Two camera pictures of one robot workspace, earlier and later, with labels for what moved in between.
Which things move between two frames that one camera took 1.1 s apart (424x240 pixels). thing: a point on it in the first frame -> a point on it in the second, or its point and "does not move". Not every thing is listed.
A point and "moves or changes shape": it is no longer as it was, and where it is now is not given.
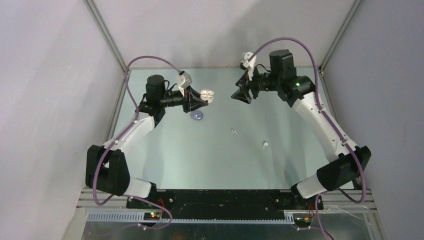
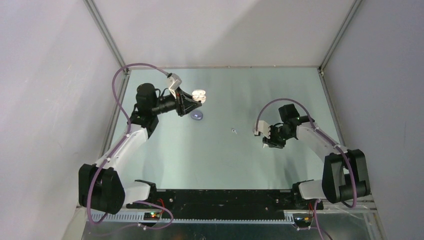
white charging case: (207, 95) moves or changes shape
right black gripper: (250, 84) -> (272, 142)
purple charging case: (196, 115) does not move
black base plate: (228, 203) does not move
